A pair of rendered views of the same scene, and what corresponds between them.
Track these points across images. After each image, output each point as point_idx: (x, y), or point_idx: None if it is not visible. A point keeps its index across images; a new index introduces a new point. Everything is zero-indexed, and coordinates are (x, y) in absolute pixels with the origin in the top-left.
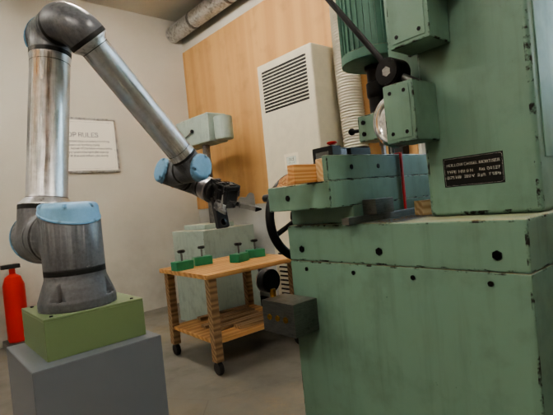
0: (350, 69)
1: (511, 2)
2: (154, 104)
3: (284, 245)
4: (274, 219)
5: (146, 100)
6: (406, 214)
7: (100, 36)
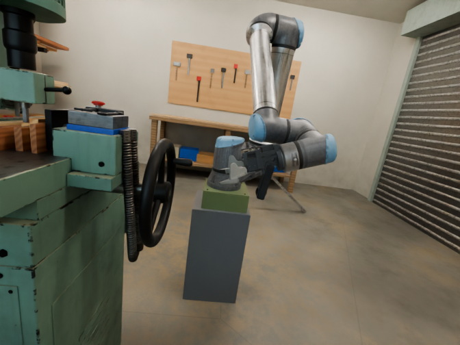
0: (54, 21)
1: None
2: (252, 72)
3: (162, 205)
4: (167, 178)
5: (251, 70)
6: None
7: (247, 33)
